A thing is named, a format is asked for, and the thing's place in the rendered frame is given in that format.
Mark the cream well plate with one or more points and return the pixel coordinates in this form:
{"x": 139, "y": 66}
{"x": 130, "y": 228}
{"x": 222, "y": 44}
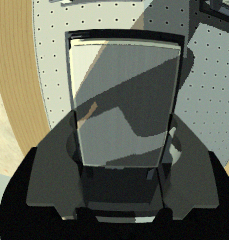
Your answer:
{"x": 124, "y": 41}

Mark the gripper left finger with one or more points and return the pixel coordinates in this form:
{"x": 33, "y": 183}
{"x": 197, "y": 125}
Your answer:
{"x": 46, "y": 186}

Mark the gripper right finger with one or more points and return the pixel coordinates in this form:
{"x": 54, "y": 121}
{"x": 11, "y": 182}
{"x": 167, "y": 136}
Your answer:
{"x": 197, "y": 187}

